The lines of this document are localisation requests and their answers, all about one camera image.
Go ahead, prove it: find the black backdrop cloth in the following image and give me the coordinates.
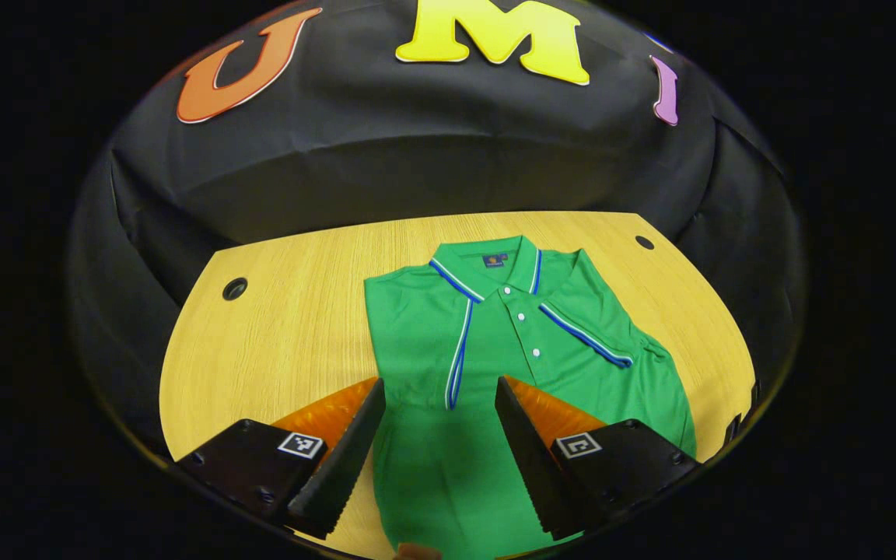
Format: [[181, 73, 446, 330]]
[[67, 0, 807, 460]]

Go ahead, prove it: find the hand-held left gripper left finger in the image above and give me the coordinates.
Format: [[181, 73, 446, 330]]
[[174, 377, 387, 541]]

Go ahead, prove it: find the green T-shirt with blue trim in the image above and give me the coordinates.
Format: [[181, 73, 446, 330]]
[[362, 235, 698, 560]]

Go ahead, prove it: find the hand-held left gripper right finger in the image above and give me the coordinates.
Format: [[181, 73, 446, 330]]
[[494, 375, 704, 542]]

